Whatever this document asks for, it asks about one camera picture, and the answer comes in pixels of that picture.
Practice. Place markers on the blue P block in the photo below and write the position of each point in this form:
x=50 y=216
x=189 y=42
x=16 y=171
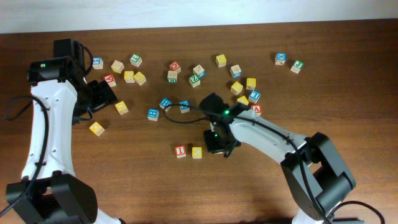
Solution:
x=184 y=106

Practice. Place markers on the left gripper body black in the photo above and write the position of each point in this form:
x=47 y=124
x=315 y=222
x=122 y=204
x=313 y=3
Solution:
x=94 y=97

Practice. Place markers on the yellow block lower right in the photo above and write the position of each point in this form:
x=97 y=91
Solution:
x=243 y=100

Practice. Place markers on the wood block blue front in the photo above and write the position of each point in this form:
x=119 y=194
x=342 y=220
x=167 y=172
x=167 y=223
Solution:
x=235 y=71

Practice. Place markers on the blue block far left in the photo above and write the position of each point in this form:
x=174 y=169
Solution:
x=97 y=63

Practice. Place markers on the yellow block centre right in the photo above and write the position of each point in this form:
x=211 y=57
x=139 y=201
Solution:
x=236 y=88

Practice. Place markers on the yellow block left pair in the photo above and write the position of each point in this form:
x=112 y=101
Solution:
x=129 y=76

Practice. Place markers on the yellow block mid left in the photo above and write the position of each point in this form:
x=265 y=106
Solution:
x=121 y=107

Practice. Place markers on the yellow block top centre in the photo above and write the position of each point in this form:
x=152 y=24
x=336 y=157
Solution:
x=221 y=60

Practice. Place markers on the red K block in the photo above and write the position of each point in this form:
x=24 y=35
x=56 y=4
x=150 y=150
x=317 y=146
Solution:
x=109 y=79

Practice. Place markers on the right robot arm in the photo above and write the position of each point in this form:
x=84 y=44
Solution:
x=317 y=176

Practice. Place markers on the yellow C block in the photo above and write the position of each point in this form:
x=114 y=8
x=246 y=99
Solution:
x=197 y=152

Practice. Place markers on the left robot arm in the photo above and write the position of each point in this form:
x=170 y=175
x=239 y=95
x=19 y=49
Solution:
x=60 y=96

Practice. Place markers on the red A block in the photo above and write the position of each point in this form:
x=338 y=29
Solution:
x=257 y=109

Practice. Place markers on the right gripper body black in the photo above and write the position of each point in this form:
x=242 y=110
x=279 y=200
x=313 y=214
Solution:
x=217 y=142

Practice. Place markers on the blue T block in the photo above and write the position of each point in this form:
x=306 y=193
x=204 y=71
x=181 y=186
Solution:
x=254 y=96

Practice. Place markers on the wood block green side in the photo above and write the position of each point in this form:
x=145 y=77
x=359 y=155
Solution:
x=172 y=76

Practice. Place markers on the red G block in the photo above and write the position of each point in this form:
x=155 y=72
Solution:
x=175 y=66

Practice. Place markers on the yellow block lower left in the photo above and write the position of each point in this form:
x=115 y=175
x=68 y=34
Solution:
x=97 y=129

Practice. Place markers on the yellow block right pair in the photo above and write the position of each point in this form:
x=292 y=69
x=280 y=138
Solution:
x=139 y=78

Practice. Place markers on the plain wooden block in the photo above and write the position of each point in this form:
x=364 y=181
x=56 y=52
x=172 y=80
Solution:
x=117 y=66

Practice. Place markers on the red I block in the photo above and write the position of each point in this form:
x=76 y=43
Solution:
x=180 y=151

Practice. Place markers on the blue F block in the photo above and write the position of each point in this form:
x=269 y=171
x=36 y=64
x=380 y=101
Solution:
x=165 y=104

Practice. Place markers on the green Z block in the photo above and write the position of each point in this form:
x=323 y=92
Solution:
x=194 y=80

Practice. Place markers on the yellow block pair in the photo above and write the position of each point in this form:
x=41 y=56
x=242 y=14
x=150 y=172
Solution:
x=139 y=78
x=129 y=76

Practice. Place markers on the blue E block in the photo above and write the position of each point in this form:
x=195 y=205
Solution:
x=153 y=114

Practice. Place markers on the yellow block upper right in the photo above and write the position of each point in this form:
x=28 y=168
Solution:
x=250 y=83

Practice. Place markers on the green J block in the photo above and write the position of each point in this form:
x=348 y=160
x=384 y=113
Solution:
x=297 y=66

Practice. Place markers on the green L block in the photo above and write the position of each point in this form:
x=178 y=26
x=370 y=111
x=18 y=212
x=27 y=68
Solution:
x=135 y=60

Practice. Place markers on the blue X block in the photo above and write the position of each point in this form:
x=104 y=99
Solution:
x=280 y=58

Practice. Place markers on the wood block blue side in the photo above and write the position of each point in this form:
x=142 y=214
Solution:
x=199 y=71

